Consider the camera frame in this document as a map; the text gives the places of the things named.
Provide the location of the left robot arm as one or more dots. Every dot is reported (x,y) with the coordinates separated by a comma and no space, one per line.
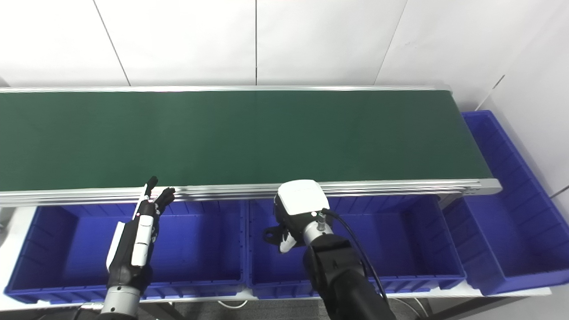
(120,302)

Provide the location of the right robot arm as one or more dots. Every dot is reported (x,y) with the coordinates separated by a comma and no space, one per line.
(342,280)

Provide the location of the black flange part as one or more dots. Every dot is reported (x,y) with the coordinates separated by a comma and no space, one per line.
(270,234)

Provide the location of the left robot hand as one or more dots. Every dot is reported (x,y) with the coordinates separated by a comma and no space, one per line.
(133,253)

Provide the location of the blue plastic bin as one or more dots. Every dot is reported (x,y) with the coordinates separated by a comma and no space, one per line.
(200,249)
(400,240)
(511,222)

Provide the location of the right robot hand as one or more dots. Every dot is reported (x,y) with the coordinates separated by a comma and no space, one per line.
(300,200)

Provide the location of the green conveyor belt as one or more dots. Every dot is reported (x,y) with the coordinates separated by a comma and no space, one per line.
(400,186)
(249,138)

